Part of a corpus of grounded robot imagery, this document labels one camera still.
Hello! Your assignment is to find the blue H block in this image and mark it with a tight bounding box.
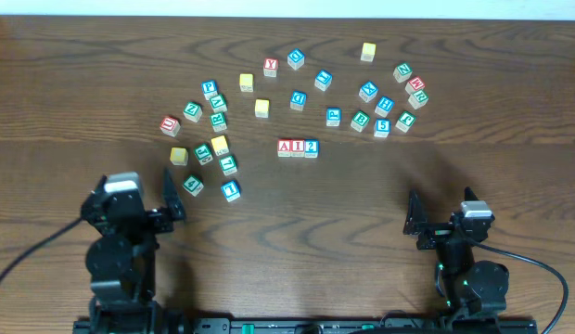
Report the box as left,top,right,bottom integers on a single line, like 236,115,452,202
375,96,394,118

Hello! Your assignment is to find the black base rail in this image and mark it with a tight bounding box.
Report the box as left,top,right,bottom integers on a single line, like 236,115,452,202
72,316,539,334

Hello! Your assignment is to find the blue 2 block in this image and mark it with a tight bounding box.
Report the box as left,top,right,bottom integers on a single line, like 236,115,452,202
304,139,319,159

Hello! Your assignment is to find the blue p block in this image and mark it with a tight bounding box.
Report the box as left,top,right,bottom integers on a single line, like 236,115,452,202
326,108,341,127
201,80,219,100

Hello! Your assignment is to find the red I block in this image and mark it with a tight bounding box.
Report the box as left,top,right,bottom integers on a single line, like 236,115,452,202
290,139,305,157

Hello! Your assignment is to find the green N block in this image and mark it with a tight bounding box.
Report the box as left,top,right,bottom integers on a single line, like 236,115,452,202
393,62,413,83

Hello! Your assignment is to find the green J block left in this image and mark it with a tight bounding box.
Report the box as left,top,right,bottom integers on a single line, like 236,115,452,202
194,144,213,165

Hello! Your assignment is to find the green B block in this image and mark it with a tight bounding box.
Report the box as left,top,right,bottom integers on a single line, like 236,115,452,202
351,110,370,133

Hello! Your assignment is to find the blue X block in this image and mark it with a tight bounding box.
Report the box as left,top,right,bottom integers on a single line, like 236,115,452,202
359,81,378,103

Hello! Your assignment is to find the right black cable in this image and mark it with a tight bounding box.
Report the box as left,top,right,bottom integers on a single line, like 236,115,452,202
472,240,570,334

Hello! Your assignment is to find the yellow block centre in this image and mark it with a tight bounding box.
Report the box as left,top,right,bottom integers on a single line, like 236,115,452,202
254,99,270,118

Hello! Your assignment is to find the red A block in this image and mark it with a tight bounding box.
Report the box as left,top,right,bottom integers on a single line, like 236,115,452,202
277,139,291,158

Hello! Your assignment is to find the green 4 block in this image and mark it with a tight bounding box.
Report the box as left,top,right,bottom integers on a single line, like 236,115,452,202
182,174,204,197

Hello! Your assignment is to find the blue P block left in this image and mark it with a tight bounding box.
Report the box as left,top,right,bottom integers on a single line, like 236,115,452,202
201,80,219,100

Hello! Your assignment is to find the blue L block upper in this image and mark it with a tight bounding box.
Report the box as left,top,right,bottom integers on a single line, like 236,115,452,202
314,70,333,91

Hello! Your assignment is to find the green V block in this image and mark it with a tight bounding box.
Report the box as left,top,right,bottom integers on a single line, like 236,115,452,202
209,95,228,113

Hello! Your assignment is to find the red W block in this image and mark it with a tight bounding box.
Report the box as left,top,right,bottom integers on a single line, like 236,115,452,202
405,76,426,95

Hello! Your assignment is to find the blue 5 block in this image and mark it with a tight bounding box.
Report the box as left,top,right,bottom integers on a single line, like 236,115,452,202
374,119,391,138

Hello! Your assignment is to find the yellow S block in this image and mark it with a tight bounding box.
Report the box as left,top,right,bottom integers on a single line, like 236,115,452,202
360,43,377,62

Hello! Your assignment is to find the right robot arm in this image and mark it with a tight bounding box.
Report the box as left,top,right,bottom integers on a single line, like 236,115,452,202
402,187,509,333

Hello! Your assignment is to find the blue D block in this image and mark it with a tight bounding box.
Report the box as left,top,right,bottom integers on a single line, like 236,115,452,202
290,91,307,111

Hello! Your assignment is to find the blue L block near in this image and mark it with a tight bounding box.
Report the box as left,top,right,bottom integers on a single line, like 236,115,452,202
221,180,241,202

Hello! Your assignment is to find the red Y block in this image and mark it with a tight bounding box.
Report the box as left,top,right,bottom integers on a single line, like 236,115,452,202
263,58,278,77

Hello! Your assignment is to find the green Z block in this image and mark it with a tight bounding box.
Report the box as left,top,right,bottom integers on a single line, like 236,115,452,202
183,101,203,122

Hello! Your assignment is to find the yellow block upper left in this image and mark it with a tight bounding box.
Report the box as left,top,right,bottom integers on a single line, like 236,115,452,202
239,73,254,92

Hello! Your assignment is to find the red U block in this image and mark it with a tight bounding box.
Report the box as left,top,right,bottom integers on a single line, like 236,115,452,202
160,116,181,137

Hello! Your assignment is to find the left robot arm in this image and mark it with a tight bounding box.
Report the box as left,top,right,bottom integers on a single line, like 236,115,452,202
72,170,192,334

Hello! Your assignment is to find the blue P block centre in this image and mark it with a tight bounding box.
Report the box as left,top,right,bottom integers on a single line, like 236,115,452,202
326,108,341,127

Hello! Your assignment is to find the green R block left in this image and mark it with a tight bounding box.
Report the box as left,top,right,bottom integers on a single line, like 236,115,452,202
210,112,227,133

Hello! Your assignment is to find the green J block right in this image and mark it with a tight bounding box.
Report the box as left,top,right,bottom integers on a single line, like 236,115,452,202
395,110,416,133

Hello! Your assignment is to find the yellow G block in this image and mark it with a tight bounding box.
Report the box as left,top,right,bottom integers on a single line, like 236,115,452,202
170,147,189,166

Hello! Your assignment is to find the green j block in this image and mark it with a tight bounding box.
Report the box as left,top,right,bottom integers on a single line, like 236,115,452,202
395,110,416,133
194,144,213,165

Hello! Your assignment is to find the left black cable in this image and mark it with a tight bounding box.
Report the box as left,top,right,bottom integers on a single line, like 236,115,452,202
0,216,84,298

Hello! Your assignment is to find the green r block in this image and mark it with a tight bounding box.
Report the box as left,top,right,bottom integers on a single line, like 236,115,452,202
210,112,227,133
408,90,428,109

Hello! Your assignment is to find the black cable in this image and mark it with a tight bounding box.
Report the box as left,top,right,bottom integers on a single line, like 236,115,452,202
472,240,570,334
0,216,84,298

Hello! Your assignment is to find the yellow K block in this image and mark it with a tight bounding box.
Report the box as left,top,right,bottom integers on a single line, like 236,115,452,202
211,135,230,157

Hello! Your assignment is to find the green R block right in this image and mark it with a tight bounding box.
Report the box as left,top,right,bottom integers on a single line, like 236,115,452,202
408,90,428,109

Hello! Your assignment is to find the green L block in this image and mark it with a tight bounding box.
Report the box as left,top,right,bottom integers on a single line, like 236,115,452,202
219,155,237,176

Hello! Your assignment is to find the blue l block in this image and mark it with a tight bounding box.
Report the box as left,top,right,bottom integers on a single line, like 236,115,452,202
221,180,241,202
314,70,333,91

